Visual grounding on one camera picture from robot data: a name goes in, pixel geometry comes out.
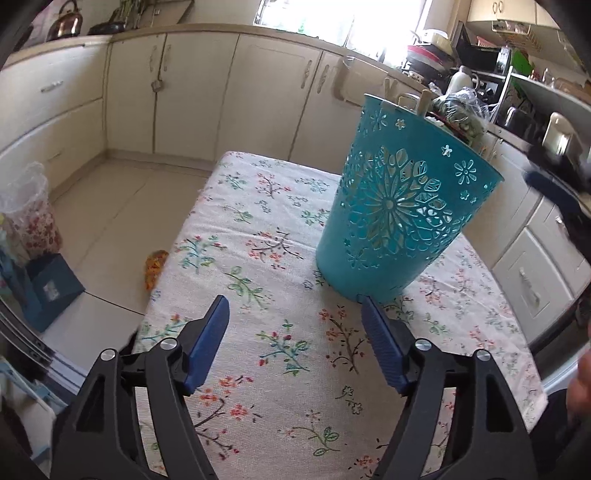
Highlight cream kitchen cabinets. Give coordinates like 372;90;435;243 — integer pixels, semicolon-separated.
0;22;591;342

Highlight person's right hand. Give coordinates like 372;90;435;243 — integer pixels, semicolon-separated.
566;352;591;416

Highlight yellow patterned slipper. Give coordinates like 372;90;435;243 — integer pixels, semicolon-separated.
144;250;169;292

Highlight floral white tablecloth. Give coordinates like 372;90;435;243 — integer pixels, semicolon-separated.
134;152;548;479

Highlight teal perforated plastic basket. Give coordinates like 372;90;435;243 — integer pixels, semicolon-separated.
315;95;503;303

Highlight blue cardboard box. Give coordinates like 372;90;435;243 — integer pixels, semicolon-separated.
25;254;85;332

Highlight black dish rack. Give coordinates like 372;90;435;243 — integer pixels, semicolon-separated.
402;29;457;90

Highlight floral plastic bag bin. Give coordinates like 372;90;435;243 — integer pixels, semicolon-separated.
1;162;63;260

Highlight white hanging plastic bin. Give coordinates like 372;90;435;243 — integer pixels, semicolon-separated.
332;57;366;106

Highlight metal kettle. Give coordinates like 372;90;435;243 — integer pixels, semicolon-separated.
46;0;83;42

